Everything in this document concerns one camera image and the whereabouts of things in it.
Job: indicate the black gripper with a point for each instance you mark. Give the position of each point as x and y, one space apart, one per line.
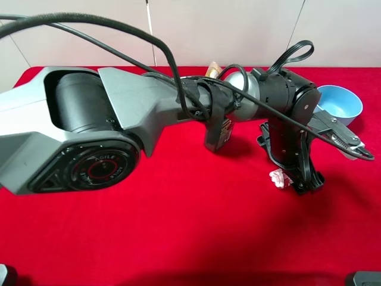
288 148

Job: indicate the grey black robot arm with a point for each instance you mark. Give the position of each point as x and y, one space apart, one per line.
75 129

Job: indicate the black pump bottle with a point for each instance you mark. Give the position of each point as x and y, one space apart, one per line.
218 132

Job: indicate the red tablecloth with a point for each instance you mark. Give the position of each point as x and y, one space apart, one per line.
187 216

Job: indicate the light blue bowl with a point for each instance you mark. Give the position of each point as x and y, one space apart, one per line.
340 103

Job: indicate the clear chocolate snack packet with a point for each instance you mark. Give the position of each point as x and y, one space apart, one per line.
214 70

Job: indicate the small white pink bottle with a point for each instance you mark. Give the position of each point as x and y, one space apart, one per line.
280 179

